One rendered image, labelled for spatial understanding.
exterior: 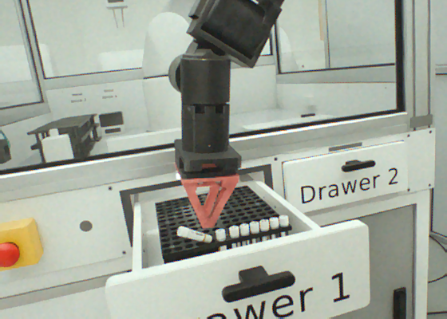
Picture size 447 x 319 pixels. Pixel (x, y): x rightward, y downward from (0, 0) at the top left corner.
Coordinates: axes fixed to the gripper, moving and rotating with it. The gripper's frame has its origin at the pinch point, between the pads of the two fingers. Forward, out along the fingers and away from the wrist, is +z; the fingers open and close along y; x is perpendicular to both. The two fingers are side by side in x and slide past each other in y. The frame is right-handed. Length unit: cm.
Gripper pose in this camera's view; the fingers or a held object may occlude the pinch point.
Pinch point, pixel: (205, 216)
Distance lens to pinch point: 48.1
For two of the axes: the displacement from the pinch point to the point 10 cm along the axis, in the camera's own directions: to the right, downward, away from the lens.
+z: -0.4, 9.5, 3.0
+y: 3.0, 2.9, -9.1
